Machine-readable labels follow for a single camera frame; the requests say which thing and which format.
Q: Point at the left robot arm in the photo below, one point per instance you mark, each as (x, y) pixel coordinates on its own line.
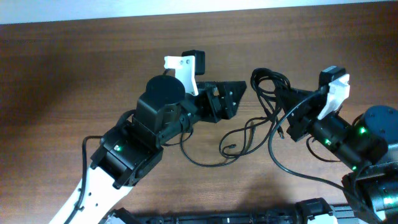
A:
(134, 146)

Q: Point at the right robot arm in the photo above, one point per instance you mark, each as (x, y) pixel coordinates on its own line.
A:
(367, 146)

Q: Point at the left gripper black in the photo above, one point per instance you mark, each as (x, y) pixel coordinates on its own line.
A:
(226, 111)

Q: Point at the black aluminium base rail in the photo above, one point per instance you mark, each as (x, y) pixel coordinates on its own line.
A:
(307, 211)

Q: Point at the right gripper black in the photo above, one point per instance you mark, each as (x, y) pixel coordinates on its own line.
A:
(303, 114)

